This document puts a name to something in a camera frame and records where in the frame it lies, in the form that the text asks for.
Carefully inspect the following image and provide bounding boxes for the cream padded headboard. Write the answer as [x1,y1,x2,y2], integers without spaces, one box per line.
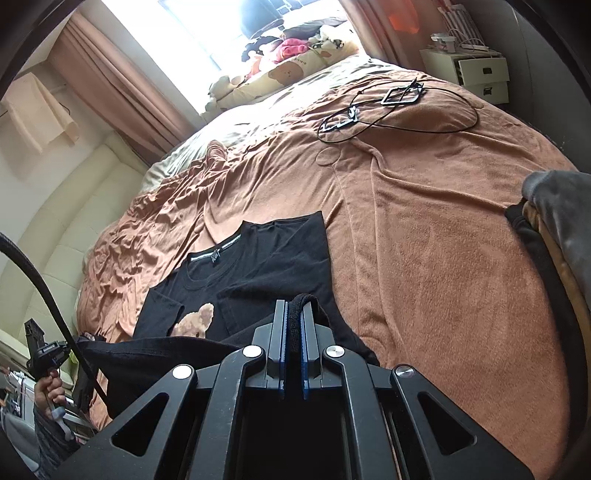
[0,131,148,342]

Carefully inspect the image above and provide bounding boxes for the dark hanging clothes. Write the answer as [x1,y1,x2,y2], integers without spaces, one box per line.
[240,0,287,40]

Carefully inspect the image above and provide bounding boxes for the cream hanging cloth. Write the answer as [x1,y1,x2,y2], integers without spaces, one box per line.
[0,71,79,155]

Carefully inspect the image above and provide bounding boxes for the red cloth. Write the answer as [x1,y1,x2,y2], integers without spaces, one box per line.
[272,39,315,64]

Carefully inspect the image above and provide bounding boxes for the white wire rack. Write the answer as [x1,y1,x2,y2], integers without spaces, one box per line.
[438,2,485,47]

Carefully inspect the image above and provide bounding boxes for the cream plush toy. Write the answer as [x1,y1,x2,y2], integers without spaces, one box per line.
[205,76,241,112]

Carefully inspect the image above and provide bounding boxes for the brown fleece blanket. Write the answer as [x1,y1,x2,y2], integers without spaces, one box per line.
[76,78,583,480]

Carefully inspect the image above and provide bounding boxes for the thin black cable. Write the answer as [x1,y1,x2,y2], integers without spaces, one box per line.
[316,78,481,144]

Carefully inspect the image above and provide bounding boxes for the person's left hand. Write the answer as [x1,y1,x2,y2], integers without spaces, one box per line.
[33,369,70,418]

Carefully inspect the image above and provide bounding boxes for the black angular frame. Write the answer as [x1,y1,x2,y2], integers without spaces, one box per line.
[381,80,426,108]
[318,108,362,136]

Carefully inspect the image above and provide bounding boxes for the bear print pillow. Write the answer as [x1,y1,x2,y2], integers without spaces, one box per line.
[226,46,365,104]

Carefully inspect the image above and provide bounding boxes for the person's left forearm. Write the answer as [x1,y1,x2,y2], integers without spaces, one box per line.
[32,406,90,480]

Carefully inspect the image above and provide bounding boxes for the black and white plush toy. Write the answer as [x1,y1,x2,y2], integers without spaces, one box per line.
[242,37,282,62]

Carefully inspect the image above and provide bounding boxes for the pink curtain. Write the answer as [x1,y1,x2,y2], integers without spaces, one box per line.
[48,9,197,167]
[342,0,439,70]

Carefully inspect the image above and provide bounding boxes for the cream duvet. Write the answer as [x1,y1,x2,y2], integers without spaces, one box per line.
[139,51,416,195]

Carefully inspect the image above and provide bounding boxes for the black bear print t-shirt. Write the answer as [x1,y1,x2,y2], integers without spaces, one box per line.
[76,211,379,416]

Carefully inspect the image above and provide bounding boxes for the folded black garment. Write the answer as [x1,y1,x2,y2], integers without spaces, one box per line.
[505,203,591,365]

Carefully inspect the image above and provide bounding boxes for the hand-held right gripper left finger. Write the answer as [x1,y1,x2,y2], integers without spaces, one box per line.
[65,300,289,480]

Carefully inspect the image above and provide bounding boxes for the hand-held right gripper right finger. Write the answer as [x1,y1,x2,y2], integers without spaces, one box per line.
[301,304,536,480]

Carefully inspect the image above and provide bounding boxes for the white nightstand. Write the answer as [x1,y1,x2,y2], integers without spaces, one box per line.
[420,46,511,104]

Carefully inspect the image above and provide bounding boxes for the folded grey garment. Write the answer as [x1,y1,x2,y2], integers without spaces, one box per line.
[522,170,591,324]

